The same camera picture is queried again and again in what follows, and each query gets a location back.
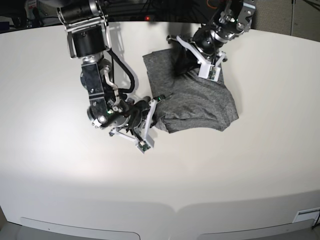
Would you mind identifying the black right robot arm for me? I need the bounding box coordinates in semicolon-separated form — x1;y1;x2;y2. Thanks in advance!
57;0;165;153

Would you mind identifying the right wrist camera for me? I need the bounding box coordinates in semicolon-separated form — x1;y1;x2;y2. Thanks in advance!
135;140;154;154

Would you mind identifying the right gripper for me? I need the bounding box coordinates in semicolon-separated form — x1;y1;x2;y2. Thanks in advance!
109;94;167;146

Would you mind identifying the grey long-sleeve T-shirt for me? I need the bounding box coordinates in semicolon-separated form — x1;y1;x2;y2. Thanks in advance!
143;49;239;134

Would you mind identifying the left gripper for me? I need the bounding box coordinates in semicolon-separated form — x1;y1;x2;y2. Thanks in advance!
166;35;228;76

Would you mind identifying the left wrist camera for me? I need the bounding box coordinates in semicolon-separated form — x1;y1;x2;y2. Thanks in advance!
198;63;221;82

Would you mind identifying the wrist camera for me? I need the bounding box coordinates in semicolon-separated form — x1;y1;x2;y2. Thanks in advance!
135;140;154;154
198;63;221;82

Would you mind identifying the black power strip red light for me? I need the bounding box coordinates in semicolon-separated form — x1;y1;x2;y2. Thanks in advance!
106;14;155;22

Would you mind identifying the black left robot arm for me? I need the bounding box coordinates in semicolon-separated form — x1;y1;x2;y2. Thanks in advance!
166;0;257;82

